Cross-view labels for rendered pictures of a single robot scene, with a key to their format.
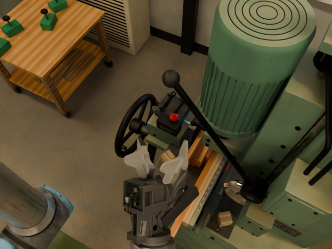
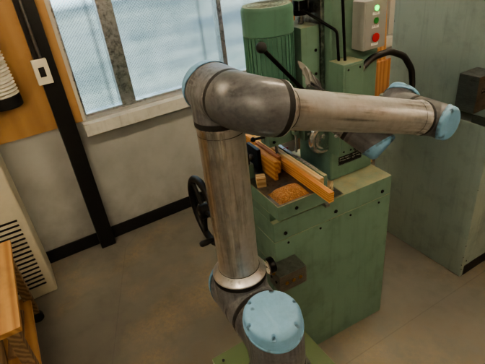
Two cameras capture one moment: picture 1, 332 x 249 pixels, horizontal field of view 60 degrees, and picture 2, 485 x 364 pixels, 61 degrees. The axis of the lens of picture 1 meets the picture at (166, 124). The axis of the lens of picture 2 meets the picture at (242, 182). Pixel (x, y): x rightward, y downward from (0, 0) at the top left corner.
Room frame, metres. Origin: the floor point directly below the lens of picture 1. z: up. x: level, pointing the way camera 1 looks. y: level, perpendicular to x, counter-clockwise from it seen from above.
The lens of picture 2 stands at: (-0.32, 1.11, 1.72)
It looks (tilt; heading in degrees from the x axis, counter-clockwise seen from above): 31 degrees down; 306
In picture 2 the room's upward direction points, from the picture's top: 7 degrees counter-clockwise
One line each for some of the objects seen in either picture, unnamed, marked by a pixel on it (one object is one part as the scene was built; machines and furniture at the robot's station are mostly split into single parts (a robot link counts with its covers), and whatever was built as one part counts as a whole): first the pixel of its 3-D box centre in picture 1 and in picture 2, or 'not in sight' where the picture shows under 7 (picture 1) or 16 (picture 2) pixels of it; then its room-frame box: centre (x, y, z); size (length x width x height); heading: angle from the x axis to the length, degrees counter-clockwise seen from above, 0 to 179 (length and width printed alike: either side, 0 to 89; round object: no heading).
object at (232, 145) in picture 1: (226, 142); (280, 133); (0.40, -0.19, 1.03); 0.14 x 0.07 x 0.09; 60
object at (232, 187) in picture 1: (243, 193); (322, 138); (0.24, -0.22, 1.02); 0.12 x 0.03 x 0.12; 60
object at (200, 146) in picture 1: (204, 141); not in sight; (0.46, -0.14, 0.93); 0.19 x 0.02 x 0.05; 150
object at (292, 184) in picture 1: (297, 196); (346, 81); (0.18, -0.28, 1.23); 0.09 x 0.08 x 0.15; 60
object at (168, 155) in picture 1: (167, 158); (260, 180); (0.40, -0.01, 0.92); 0.04 x 0.03 x 0.04; 128
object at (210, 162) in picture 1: (211, 161); (281, 162); (0.38, -0.16, 0.92); 0.62 x 0.02 x 0.04; 150
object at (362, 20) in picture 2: not in sight; (369, 24); (0.13, -0.38, 1.40); 0.10 x 0.06 x 0.16; 60
